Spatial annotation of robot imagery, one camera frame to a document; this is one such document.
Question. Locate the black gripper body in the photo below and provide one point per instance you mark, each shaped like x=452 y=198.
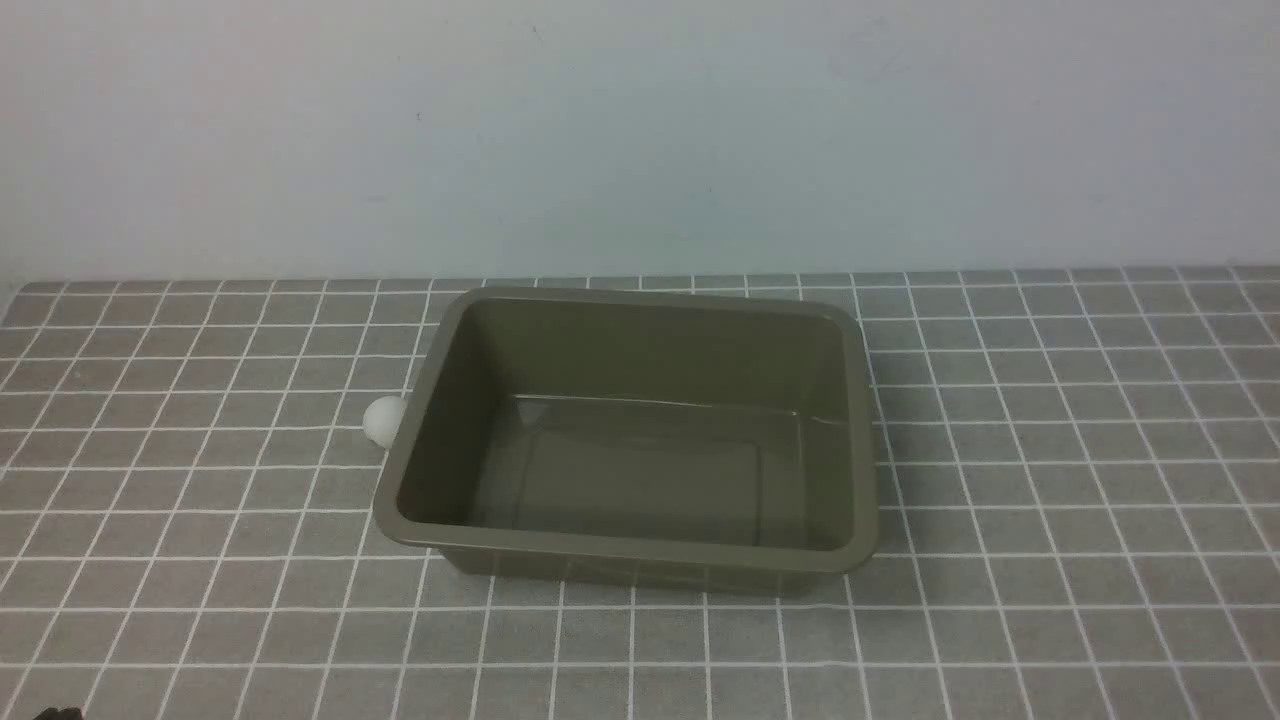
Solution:
x=60 y=713

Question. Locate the white table-tennis ball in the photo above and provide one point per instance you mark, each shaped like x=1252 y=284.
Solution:
x=382 y=420

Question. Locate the olive green plastic bin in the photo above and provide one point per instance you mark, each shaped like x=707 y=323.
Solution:
x=702 y=443

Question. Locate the grey checked tablecloth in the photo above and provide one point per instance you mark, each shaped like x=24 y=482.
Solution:
x=1077 y=475

